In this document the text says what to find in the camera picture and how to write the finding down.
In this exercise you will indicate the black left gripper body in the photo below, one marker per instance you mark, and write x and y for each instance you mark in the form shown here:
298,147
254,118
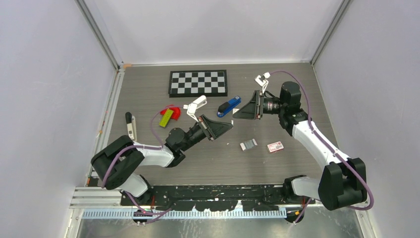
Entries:
198,132

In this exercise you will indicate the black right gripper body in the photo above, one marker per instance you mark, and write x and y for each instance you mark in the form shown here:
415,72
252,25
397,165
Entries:
269,105

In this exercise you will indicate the blue stapler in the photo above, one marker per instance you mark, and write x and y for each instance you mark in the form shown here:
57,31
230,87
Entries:
228,106

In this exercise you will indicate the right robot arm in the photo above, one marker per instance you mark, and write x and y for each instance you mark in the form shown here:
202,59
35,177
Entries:
343,180

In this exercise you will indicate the black and white stapler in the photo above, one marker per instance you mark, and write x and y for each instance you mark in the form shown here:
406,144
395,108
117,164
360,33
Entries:
131,126

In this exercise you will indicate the red arch toy block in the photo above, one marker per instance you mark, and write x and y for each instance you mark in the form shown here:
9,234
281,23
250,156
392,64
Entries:
176,112

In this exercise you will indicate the green lego brick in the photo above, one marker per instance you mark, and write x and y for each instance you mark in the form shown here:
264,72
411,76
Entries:
166,117

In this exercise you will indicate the red white staple box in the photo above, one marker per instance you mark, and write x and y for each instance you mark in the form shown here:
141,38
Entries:
274,147

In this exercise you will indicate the checkerboard calibration board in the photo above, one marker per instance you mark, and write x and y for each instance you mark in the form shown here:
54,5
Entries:
195,83

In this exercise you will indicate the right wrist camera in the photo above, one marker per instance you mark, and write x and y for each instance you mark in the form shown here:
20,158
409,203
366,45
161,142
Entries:
262,81

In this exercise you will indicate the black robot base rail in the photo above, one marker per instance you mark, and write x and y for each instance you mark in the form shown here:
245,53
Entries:
252,197

